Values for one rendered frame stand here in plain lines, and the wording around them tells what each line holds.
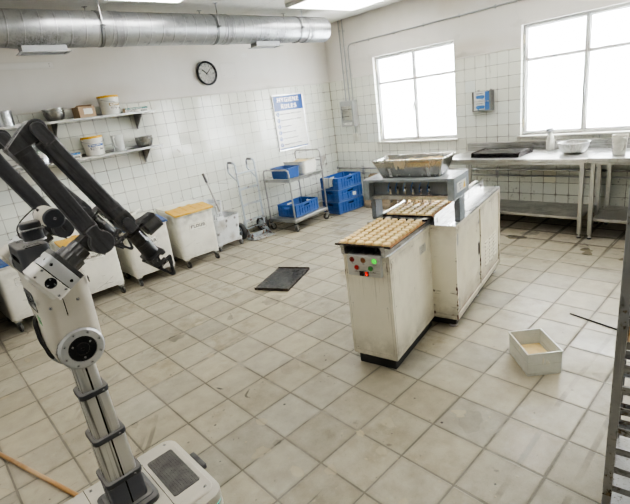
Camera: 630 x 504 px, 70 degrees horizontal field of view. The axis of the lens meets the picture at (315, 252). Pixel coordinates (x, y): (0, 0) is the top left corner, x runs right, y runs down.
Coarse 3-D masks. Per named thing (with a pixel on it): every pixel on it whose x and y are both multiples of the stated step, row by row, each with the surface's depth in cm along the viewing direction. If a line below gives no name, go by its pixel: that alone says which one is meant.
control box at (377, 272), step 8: (352, 256) 288; (360, 256) 285; (368, 256) 282; (376, 256) 280; (352, 264) 290; (360, 264) 287; (368, 264) 283; (376, 264) 280; (352, 272) 293; (360, 272) 289; (368, 272) 285; (376, 272) 282
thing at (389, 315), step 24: (408, 240) 301; (384, 264) 280; (408, 264) 302; (360, 288) 297; (384, 288) 286; (408, 288) 305; (432, 288) 344; (360, 312) 304; (384, 312) 292; (408, 312) 308; (432, 312) 347; (360, 336) 311; (384, 336) 299; (408, 336) 311; (384, 360) 310
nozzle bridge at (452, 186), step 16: (448, 176) 317; (464, 176) 326; (368, 192) 349; (384, 192) 350; (400, 192) 342; (416, 192) 335; (432, 192) 328; (448, 192) 312; (464, 192) 328; (464, 208) 331
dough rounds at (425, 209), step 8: (408, 200) 376; (416, 200) 371; (424, 200) 368; (432, 200) 364; (440, 200) 360; (400, 208) 357; (408, 208) 354; (416, 208) 346; (424, 208) 348; (432, 208) 348; (440, 208) 344; (432, 216) 326
